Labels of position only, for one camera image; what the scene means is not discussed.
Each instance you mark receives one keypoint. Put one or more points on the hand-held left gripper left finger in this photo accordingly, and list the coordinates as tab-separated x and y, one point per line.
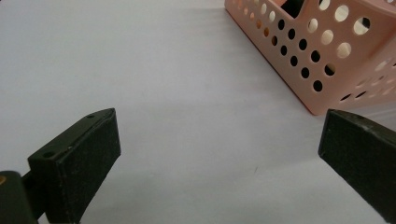
81	161

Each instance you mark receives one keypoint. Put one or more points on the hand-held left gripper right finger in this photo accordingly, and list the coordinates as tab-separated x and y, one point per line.
361	155

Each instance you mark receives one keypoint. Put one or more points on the pink perforated plastic basket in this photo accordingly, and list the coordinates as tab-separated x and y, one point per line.
299	59

